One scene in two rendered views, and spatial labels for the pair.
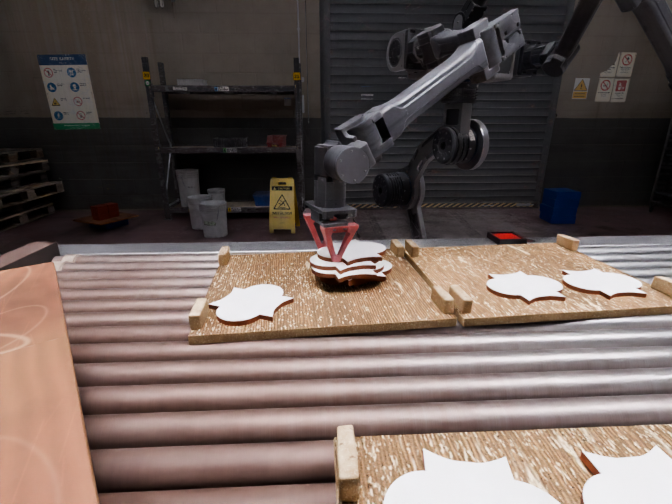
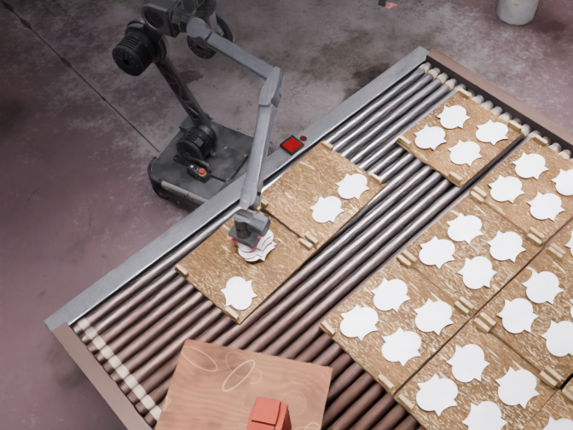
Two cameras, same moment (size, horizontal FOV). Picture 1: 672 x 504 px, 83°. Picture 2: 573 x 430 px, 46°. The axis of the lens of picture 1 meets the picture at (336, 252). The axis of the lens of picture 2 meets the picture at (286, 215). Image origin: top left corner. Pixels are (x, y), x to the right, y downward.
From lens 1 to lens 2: 204 cm
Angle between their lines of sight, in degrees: 45
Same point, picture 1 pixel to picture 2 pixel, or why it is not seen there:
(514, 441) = (355, 296)
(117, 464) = not seen: hidden behind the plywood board
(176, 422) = (274, 348)
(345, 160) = (263, 230)
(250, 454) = (302, 341)
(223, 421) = (285, 339)
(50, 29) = not seen: outside the picture
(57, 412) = (291, 363)
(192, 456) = (290, 351)
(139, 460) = not seen: hidden behind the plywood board
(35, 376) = (272, 363)
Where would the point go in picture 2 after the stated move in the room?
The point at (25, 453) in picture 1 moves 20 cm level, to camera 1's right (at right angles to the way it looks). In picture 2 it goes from (298, 369) to (344, 332)
